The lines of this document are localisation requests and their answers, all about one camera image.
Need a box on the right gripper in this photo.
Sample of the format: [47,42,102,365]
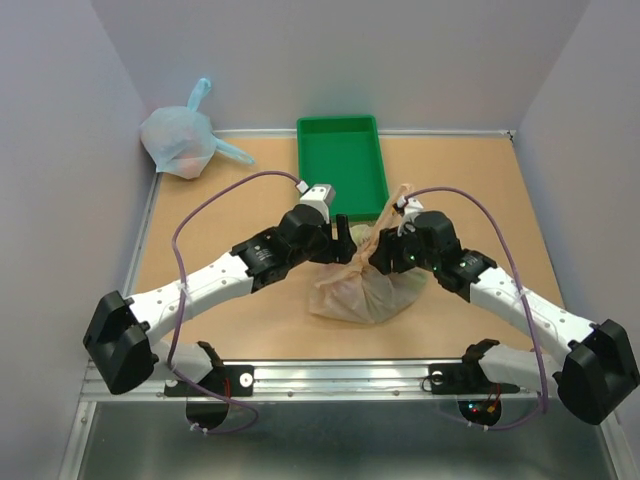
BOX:
[367,220,439,275]

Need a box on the orange plastic bag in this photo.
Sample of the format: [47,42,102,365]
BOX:
[309,183,427,324]

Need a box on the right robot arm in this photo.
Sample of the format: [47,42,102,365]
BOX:
[369,211,639,425]

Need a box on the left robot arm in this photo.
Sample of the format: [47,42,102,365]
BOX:
[83,204,356,395]

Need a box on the blue plastic bag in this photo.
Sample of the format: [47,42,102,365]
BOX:
[140,77,255,180]

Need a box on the green plastic tray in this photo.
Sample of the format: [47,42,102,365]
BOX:
[297,115,389,222]

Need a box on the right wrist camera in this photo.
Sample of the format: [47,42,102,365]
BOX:
[393,195,424,229]

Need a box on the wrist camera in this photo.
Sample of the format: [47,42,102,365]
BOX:
[393,195,424,229]
[296,180,336,223]

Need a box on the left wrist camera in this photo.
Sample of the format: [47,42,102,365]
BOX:
[296,180,336,223]

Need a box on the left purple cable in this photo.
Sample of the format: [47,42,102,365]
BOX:
[167,171,306,435]

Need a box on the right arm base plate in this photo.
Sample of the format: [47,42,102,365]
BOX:
[425,363,498,395]

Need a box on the aluminium mounting rail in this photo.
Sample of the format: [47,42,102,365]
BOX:
[79,357,614,401]

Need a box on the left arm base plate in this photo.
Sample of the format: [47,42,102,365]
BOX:
[163,364,255,398]

